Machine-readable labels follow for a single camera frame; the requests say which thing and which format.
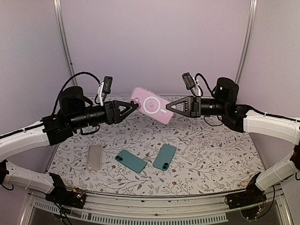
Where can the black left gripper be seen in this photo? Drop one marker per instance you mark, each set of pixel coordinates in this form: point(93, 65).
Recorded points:
point(117, 103)

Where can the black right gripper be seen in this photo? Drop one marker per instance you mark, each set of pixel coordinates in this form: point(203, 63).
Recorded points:
point(190, 114)

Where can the purple phone with ring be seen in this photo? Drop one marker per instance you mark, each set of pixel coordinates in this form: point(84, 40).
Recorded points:
point(151, 105)

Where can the clear phone case with ring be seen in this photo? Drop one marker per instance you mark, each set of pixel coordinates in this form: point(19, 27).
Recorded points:
point(192, 150)

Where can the blue phone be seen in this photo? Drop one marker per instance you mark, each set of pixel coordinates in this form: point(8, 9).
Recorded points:
point(164, 157)

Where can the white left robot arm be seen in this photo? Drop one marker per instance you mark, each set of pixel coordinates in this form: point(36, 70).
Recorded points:
point(17, 144)

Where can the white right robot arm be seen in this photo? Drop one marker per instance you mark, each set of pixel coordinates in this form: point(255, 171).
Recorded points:
point(231, 158)

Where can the floral patterned table mat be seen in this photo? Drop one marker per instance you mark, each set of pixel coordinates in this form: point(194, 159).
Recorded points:
point(143, 137)

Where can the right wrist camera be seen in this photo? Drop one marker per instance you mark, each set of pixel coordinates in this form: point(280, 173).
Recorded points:
point(192, 85)

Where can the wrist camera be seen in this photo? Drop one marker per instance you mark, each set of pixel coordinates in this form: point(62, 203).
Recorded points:
point(192, 85)
point(103, 90)

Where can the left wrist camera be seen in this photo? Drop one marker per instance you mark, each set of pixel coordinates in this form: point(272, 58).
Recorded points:
point(103, 90)

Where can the front aluminium rail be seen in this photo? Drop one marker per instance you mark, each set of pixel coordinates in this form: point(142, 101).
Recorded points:
point(108, 209)

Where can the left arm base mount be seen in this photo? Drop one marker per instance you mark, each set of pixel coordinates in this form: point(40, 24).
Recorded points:
point(61, 195)

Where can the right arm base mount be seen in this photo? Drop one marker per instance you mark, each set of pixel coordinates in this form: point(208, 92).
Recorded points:
point(252, 195)

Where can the aluminium frame post back right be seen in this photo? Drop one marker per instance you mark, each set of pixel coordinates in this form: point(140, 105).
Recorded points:
point(247, 40)

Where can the aluminium frame post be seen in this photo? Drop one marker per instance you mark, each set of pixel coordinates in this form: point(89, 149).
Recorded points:
point(63, 36)
point(247, 40)

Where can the aluminium frame post back left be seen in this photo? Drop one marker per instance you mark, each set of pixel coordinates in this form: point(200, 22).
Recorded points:
point(63, 36)

